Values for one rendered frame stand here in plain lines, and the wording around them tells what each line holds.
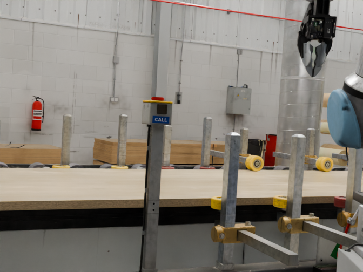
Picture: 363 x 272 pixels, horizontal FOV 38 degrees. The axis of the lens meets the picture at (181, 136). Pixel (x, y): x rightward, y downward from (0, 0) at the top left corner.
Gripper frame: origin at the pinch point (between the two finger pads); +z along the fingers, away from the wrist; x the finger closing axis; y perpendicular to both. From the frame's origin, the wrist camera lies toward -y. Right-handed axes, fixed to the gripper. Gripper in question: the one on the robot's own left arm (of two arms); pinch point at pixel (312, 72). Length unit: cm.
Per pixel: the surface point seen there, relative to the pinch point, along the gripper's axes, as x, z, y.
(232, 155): -17.8, 25.4, -23.2
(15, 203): -81, 42, -13
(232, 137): -18.2, 19.8, -23.0
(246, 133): 0, 24, -151
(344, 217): 24, 46, -42
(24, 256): -80, 60, -19
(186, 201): -31, 43, -36
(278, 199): 1, 42, -44
